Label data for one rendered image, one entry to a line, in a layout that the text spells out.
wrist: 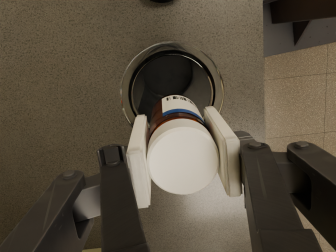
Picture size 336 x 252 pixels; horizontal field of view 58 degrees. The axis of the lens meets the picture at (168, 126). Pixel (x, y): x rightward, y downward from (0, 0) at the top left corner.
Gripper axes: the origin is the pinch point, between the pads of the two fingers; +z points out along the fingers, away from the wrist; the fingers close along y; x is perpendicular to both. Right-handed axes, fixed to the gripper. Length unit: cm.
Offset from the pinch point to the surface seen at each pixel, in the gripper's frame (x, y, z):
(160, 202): -24.9, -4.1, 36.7
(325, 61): -15, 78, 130
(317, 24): 3, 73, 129
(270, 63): -13, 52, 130
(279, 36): 0, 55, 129
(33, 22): 11.0, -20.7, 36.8
